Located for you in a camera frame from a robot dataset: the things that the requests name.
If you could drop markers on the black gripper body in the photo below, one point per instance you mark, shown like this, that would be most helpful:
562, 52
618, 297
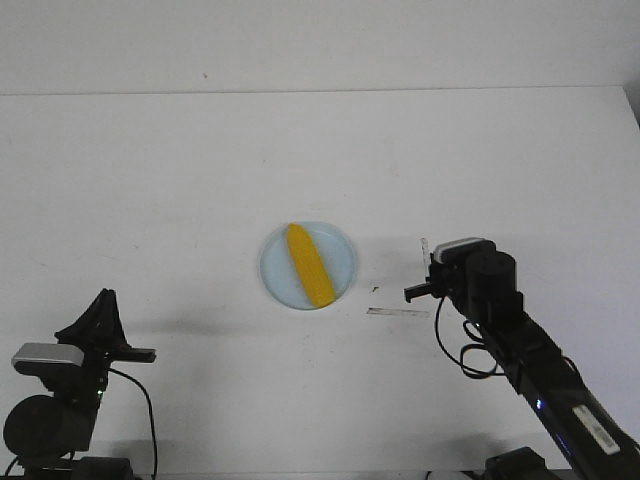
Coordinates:
447, 279
106, 339

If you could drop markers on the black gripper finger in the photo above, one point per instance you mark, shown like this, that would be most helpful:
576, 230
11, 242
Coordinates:
113, 314
425, 254
417, 291
91, 317

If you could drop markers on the yellow plastic corn cob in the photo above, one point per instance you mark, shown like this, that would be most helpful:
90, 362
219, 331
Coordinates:
309, 266

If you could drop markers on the light blue round plate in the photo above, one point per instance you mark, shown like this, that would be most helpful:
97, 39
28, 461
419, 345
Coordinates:
279, 277

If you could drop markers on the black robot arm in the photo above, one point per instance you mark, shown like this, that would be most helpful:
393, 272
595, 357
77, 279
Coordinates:
49, 435
481, 283

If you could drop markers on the strip of clear tape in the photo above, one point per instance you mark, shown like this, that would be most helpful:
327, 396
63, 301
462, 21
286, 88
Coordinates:
398, 313

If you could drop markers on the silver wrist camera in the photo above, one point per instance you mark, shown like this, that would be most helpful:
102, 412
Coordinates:
38, 359
447, 252

